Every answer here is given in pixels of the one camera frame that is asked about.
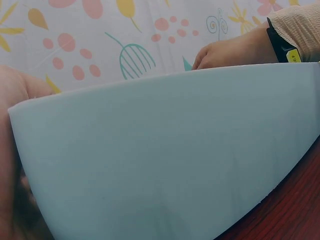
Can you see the light blue paper sheet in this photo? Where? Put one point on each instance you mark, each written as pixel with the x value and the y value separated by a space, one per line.
pixel 160 150

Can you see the black wrist band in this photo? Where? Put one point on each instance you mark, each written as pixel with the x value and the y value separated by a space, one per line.
pixel 282 43

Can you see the person's left hand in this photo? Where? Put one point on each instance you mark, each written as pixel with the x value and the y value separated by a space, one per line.
pixel 10 155

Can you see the person's right forearm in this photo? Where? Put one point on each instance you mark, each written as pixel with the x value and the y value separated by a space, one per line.
pixel 298 30

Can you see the person's right fingers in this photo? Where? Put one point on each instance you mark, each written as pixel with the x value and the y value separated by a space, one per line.
pixel 203 60

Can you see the person's right hand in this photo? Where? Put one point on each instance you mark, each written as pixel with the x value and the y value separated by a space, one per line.
pixel 237 51

